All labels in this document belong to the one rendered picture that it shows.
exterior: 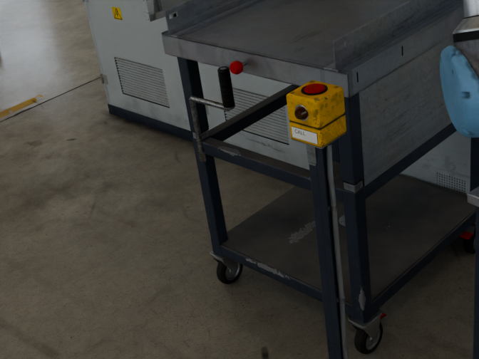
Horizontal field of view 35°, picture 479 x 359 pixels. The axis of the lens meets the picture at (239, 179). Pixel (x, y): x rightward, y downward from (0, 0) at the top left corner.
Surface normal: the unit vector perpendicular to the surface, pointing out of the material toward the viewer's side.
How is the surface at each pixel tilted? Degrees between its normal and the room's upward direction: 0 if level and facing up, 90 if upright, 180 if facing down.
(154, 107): 90
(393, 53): 90
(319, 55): 0
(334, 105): 90
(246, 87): 90
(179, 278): 0
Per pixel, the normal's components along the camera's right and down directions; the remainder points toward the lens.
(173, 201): -0.14, -0.86
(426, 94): 0.71, 0.26
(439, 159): -0.69, 0.43
